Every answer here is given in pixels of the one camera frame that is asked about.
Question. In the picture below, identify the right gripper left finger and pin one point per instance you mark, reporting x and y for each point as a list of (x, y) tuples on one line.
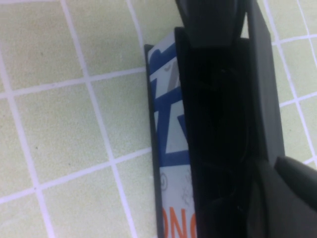
[(227, 220)]

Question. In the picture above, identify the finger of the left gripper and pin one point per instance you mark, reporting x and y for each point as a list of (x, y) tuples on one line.
[(210, 22)]

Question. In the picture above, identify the green checked tablecloth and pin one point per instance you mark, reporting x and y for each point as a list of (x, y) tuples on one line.
[(62, 111)]

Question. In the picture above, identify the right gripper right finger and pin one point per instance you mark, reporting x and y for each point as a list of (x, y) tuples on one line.
[(289, 203)]

